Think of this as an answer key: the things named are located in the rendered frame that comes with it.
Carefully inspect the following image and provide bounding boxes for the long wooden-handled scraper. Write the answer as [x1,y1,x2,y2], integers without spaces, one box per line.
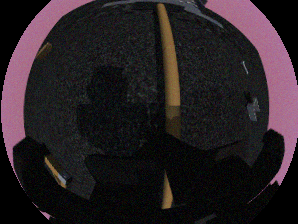
[134,2,184,209]

